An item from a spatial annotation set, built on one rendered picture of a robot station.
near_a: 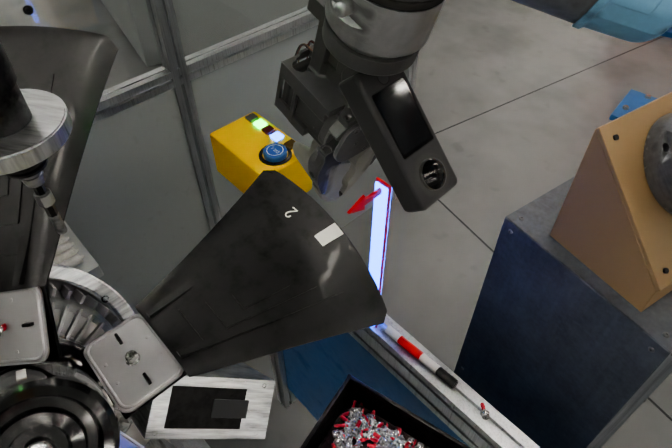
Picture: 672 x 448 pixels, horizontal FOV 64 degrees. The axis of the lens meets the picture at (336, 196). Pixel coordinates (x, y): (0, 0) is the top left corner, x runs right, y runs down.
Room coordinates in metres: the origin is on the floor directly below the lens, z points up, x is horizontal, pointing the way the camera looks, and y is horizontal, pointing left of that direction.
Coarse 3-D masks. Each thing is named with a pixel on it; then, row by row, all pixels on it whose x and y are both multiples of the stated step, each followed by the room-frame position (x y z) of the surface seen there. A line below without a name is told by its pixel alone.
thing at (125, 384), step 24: (120, 336) 0.28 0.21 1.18; (144, 336) 0.28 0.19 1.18; (96, 360) 0.25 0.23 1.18; (120, 360) 0.25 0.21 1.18; (144, 360) 0.25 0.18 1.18; (168, 360) 0.25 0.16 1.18; (120, 384) 0.23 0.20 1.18; (144, 384) 0.23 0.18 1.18; (168, 384) 0.23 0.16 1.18; (120, 408) 0.20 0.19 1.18
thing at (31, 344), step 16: (32, 288) 0.26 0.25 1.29; (0, 304) 0.26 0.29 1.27; (16, 304) 0.26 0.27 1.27; (32, 304) 0.25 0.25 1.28; (0, 320) 0.25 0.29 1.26; (16, 320) 0.25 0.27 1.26; (32, 320) 0.24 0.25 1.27; (16, 336) 0.24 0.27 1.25; (32, 336) 0.23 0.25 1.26; (0, 352) 0.23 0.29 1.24; (16, 352) 0.23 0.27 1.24; (32, 352) 0.22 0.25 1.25; (48, 352) 0.22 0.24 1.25
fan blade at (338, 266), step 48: (288, 192) 0.45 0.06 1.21; (240, 240) 0.39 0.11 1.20; (288, 240) 0.39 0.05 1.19; (336, 240) 0.40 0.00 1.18; (192, 288) 0.33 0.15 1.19; (240, 288) 0.33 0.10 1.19; (288, 288) 0.33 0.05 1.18; (336, 288) 0.34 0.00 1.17; (192, 336) 0.27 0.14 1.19; (240, 336) 0.28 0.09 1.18; (288, 336) 0.28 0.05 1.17
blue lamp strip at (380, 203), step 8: (376, 184) 0.49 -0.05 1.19; (384, 192) 0.48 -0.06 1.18; (376, 200) 0.49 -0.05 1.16; (384, 200) 0.48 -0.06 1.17; (376, 208) 0.49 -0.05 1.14; (384, 208) 0.48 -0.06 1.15; (376, 216) 0.49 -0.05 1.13; (384, 216) 0.48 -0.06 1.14; (376, 224) 0.49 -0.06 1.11; (384, 224) 0.48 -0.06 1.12; (376, 232) 0.49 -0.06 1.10; (376, 240) 0.48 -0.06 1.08; (376, 248) 0.48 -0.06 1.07; (376, 256) 0.48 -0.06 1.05; (376, 264) 0.48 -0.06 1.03; (376, 272) 0.48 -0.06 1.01; (376, 280) 0.48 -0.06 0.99
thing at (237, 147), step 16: (224, 128) 0.75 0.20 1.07; (240, 128) 0.75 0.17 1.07; (256, 128) 0.75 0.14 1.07; (224, 144) 0.71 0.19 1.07; (240, 144) 0.71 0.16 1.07; (256, 144) 0.71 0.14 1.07; (224, 160) 0.71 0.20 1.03; (240, 160) 0.67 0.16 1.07; (256, 160) 0.66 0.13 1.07; (288, 160) 0.66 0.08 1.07; (224, 176) 0.72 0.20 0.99; (240, 176) 0.67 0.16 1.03; (256, 176) 0.64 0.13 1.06; (288, 176) 0.65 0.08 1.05; (304, 176) 0.68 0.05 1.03
